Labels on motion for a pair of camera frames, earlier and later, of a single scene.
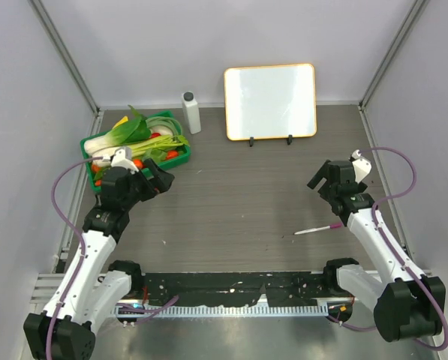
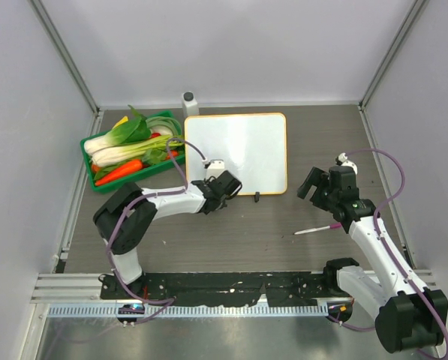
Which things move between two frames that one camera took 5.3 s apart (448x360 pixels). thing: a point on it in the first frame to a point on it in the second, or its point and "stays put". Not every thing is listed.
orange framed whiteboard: [270, 102] to [252, 145]
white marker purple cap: [317, 229] stays put
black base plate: [239, 289] stays put
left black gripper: [158, 183] to [208, 181]
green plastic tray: [157, 137] stays put
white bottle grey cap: [191, 111] stays put
